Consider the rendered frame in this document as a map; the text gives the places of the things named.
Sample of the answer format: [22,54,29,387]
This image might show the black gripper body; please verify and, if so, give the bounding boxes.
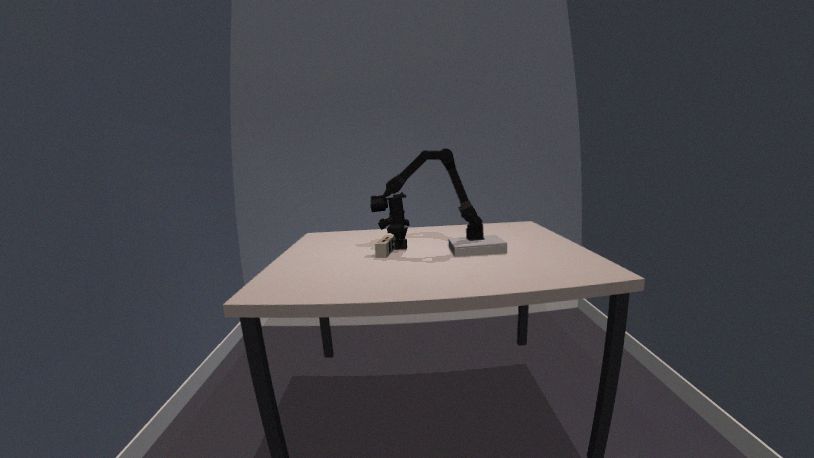
[387,209,409,233]

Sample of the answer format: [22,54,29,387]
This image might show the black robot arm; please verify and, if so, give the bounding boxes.
[370,149,485,241]

